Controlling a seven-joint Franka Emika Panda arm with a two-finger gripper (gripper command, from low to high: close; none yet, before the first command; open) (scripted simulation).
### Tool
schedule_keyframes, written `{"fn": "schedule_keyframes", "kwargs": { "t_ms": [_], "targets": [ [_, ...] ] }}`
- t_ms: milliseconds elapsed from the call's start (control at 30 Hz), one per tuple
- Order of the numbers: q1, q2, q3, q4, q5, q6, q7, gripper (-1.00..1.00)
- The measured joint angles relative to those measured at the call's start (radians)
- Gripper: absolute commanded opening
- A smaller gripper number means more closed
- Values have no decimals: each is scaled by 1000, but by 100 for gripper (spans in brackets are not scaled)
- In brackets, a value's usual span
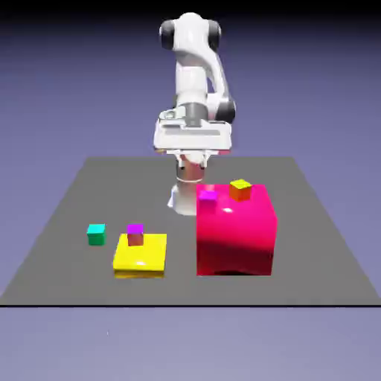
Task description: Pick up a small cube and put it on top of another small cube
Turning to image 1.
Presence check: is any large yellow box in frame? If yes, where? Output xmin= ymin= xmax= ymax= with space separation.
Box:
xmin=112 ymin=233 xmax=168 ymax=280

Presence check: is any small yellow cube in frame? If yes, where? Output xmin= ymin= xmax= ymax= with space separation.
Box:
xmin=228 ymin=179 xmax=253 ymax=202

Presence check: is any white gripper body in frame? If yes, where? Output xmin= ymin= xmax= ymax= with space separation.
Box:
xmin=153 ymin=118 xmax=233 ymax=156

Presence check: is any large pink box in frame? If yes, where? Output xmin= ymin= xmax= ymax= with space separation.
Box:
xmin=196 ymin=183 xmax=278 ymax=277

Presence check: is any small teal cube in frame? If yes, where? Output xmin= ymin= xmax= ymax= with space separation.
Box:
xmin=86 ymin=223 xmax=107 ymax=247

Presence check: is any small magenta cube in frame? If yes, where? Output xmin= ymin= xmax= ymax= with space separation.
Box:
xmin=198 ymin=190 xmax=219 ymax=213

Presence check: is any small purple cube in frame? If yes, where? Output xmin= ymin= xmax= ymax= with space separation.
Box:
xmin=126 ymin=223 xmax=144 ymax=247

